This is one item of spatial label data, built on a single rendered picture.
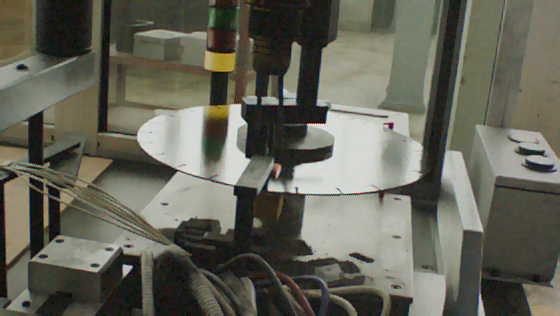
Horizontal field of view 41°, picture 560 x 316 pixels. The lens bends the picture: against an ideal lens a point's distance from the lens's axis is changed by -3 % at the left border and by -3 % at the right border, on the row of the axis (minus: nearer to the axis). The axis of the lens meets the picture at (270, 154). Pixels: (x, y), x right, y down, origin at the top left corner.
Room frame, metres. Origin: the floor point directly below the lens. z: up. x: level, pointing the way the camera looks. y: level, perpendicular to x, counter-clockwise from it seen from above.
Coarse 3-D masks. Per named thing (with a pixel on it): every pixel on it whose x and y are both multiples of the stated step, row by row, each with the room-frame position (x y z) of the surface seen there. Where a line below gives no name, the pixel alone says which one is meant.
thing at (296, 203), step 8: (296, 192) 0.80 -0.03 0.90; (288, 200) 0.80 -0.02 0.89; (296, 200) 0.81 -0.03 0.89; (304, 200) 0.82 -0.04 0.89; (288, 208) 0.80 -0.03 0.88; (296, 208) 0.81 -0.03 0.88; (304, 208) 0.82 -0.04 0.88; (280, 216) 0.80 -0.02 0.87; (288, 216) 0.80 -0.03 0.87; (296, 216) 0.81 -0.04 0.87; (256, 224) 0.81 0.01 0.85; (264, 224) 0.80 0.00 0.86; (272, 224) 0.80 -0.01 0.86; (280, 224) 0.80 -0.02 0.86; (288, 224) 0.80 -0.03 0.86; (296, 224) 0.81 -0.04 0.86; (272, 232) 0.80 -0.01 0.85; (280, 232) 0.80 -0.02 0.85; (288, 232) 0.80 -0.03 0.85
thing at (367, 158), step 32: (160, 128) 0.84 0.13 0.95; (192, 128) 0.85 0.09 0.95; (224, 128) 0.86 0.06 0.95; (320, 128) 0.90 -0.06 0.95; (352, 128) 0.91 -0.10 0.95; (384, 128) 0.93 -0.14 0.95; (160, 160) 0.72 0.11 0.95; (192, 160) 0.73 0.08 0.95; (224, 160) 0.74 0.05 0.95; (288, 160) 0.76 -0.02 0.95; (320, 160) 0.77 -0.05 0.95; (352, 160) 0.78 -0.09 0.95; (384, 160) 0.79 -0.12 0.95; (416, 160) 0.80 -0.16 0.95; (288, 192) 0.66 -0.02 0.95; (320, 192) 0.67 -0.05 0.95; (352, 192) 0.68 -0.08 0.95
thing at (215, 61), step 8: (208, 56) 1.10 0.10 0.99; (216, 56) 1.09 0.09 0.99; (224, 56) 1.09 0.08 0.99; (232, 56) 1.10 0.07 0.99; (208, 64) 1.10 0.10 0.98; (216, 64) 1.09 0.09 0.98; (224, 64) 1.10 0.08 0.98; (232, 64) 1.11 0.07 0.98; (216, 72) 1.09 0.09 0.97; (224, 72) 1.09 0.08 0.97
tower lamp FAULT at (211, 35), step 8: (208, 32) 1.10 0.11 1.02; (216, 32) 1.09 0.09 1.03; (224, 32) 1.09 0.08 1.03; (232, 32) 1.10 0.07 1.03; (208, 40) 1.10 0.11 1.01; (216, 40) 1.09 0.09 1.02; (224, 40) 1.09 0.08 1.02; (232, 40) 1.10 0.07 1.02; (208, 48) 1.10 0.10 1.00; (216, 48) 1.09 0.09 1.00; (224, 48) 1.09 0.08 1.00; (232, 48) 1.10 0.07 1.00
